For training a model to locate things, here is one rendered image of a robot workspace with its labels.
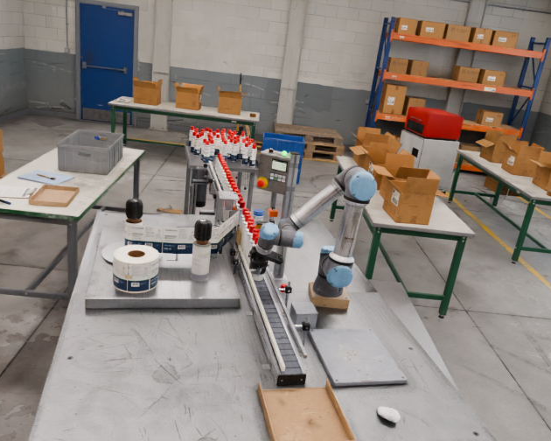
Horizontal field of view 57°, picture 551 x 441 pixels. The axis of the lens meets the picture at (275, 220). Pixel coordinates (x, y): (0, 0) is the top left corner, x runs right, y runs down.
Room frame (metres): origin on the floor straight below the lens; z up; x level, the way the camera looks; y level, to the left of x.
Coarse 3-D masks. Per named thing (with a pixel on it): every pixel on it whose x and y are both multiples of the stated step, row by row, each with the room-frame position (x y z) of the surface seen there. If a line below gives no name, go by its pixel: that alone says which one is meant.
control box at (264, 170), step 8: (264, 152) 2.46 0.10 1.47; (280, 152) 2.50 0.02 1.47; (264, 160) 2.45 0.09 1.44; (288, 160) 2.40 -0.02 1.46; (264, 168) 2.45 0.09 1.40; (288, 168) 2.40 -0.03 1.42; (264, 176) 2.44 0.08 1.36; (256, 184) 2.46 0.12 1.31; (272, 184) 2.43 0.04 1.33; (280, 184) 2.41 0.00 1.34; (280, 192) 2.41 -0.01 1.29
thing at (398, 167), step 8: (392, 160) 4.49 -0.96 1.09; (400, 160) 4.50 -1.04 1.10; (408, 160) 4.51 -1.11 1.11; (376, 168) 4.33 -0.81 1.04; (384, 168) 4.41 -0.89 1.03; (392, 168) 4.48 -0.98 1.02; (400, 168) 4.08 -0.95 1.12; (408, 168) 4.08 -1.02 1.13; (416, 168) 4.08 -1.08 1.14; (384, 176) 4.41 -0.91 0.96; (392, 176) 4.16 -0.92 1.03; (400, 176) 4.13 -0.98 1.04; (408, 176) 4.13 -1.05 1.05; (416, 176) 4.13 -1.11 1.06; (424, 176) 4.13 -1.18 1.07; (432, 176) 4.25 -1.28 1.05; (384, 184) 4.38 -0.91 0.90; (384, 192) 4.32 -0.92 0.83
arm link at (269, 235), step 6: (270, 222) 2.08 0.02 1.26; (264, 228) 2.04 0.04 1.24; (270, 228) 2.05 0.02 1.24; (276, 228) 2.06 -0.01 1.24; (264, 234) 2.03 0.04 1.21; (270, 234) 2.03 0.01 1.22; (276, 234) 2.04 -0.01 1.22; (258, 240) 2.09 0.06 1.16; (264, 240) 2.04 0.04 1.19; (270, 240) 2.04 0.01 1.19; (276, 240) 2.05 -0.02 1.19; (264, 246) 2.06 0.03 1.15; (270, 246) 2.07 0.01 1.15
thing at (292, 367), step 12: (252, 276) 2.28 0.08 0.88; (264, 288) 2.18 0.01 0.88; (264, 300) 2.06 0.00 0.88; (276, 312) 1.97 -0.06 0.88; (264, 324) 1.86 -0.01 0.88; (276, 324) 1.88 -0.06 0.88; (276, 336) 1.78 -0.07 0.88; (288, 348) 1.71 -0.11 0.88; (276, 360) 1.62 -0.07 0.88; (288, 360) 1.63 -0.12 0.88; (288, 372) 1.56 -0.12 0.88; (300, 372) 1.57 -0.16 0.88
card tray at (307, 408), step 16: (272, 400) 1.45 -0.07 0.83; (288, 400) 1.46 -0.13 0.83; (304, 400) 1.48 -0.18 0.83; (320, 400) 1.49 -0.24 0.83; (336, 400) 1.46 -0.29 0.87; (272, 416) 1.37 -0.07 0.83; (288, 416) 1.38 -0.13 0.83; (304, 416) 1.39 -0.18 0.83; (320, 416) 1.40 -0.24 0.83; (336, 416) 1.41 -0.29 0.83; (272, 432) 1.27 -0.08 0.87; (288, 432) 1.31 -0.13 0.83; (304, 432) 1.32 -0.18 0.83; (320, 432) 1.33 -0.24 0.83; (336, 432) 1.34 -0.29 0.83; (352, 432) 1.31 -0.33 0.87
